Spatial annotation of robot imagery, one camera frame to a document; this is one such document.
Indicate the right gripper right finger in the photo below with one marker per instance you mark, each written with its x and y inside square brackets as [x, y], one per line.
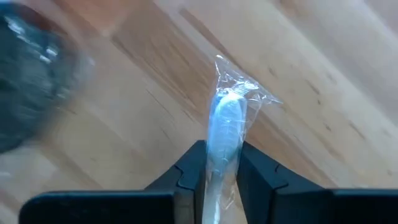
[311, 207]

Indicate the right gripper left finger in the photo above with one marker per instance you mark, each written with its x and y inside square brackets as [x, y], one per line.
[109, 208]

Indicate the blue toothbrush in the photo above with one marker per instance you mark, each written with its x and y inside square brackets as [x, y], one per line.
[227, 124]

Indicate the black plastic basket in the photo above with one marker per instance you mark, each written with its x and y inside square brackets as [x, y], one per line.
[31, 77]

